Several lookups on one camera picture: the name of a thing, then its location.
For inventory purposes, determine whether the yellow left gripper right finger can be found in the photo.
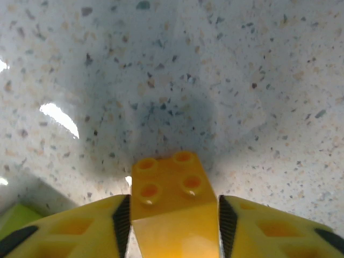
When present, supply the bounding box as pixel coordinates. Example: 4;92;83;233
218;195;344;258

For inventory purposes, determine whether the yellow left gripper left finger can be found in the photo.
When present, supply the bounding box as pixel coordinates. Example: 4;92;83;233
0;193;132;258

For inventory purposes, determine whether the yellow lego brick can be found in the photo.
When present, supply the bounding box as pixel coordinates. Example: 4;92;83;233
131;150;221;258

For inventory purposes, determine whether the green lego brick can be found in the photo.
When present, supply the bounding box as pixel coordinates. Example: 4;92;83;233
0;203;44;241

